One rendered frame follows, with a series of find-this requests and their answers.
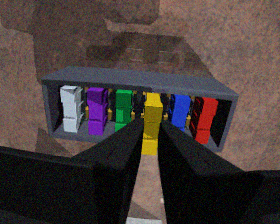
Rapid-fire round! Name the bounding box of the green fuse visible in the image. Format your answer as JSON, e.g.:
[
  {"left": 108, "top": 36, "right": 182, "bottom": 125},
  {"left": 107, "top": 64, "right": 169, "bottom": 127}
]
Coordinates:
[{"left": 115, "top": 89, "right": 133, "bottom": 132}]

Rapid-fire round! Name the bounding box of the blue fuse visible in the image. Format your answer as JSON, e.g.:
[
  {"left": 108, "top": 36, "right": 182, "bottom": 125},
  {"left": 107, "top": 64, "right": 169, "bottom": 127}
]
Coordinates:
[{"left": 168, "top": 93, "right": 191, "bottom": 132}]

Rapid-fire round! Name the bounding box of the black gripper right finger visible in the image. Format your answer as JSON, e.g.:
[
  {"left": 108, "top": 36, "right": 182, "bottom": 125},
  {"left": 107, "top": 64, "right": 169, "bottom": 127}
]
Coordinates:
[{"left": 157, "top": 120, "right": 280, "bottom": 224}]

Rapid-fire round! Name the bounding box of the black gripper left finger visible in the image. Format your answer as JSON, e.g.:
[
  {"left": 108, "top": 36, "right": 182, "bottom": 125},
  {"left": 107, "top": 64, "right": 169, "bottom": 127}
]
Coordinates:
[{"left": 0, "top": 117, "right": 144, "bottom": 224}]

